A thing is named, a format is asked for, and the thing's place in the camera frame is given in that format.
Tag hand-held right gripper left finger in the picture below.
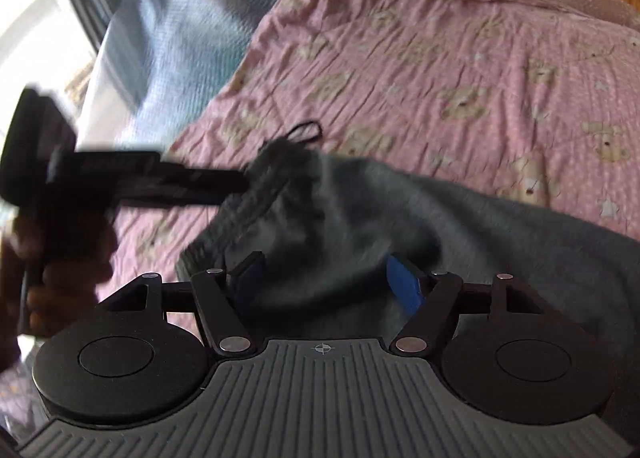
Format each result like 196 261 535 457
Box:
97 251 267 357

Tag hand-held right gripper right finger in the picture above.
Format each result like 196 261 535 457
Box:
386 255 547 357

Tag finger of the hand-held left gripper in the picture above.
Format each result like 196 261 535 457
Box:
159 161 252 189
119 187 247 206

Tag pink printed blanket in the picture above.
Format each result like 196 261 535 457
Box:
0 0 640 419

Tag person's left hand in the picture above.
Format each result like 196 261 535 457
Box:
0 215 120 371

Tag dark grey pants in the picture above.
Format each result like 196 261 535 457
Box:
175 121 640 374

